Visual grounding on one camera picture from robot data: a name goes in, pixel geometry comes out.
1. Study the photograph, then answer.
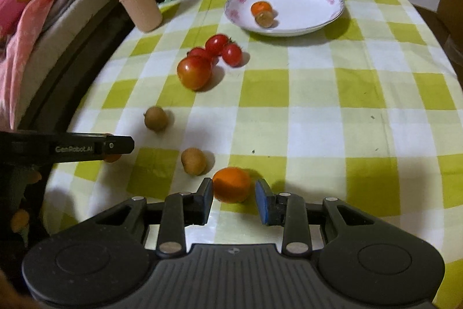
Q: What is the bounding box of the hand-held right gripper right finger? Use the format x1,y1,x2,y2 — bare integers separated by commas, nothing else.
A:
255,179,375,256

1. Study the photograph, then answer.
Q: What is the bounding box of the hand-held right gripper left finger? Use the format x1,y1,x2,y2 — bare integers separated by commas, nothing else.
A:
95,178,214,256

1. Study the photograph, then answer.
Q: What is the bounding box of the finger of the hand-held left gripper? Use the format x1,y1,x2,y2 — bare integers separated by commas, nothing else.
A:
102,134,135,155

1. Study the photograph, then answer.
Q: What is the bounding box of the large orange mandarin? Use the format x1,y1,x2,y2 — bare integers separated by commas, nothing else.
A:
212,167,251,203

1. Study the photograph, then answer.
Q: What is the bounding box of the large red tomato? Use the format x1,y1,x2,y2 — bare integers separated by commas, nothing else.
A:
177,56,212,91

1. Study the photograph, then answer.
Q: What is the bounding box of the red cherry tomato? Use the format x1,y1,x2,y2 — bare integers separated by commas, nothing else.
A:
187,47,219,65
205,34,230,56
222,43,243,67

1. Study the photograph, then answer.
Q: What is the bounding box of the white floral plate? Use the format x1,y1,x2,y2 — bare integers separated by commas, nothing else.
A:
224,0,345,37

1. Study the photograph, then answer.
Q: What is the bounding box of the brown longan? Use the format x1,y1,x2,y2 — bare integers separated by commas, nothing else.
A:
255,12,276,29
144,106,169,131
181,148,207,175

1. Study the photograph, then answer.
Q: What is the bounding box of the green checkered tablecloth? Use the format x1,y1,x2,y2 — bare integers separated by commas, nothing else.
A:
39,0,463,309

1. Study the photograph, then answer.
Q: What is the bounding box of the pink patterned blanket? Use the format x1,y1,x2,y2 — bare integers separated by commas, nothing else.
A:
0,0,109,121

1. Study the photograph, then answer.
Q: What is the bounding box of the beige mattress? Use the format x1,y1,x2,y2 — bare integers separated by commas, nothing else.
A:
29,0,113,63

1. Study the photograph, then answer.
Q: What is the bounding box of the dark bed frame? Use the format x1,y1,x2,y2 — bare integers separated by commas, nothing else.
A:
16,0,136,136

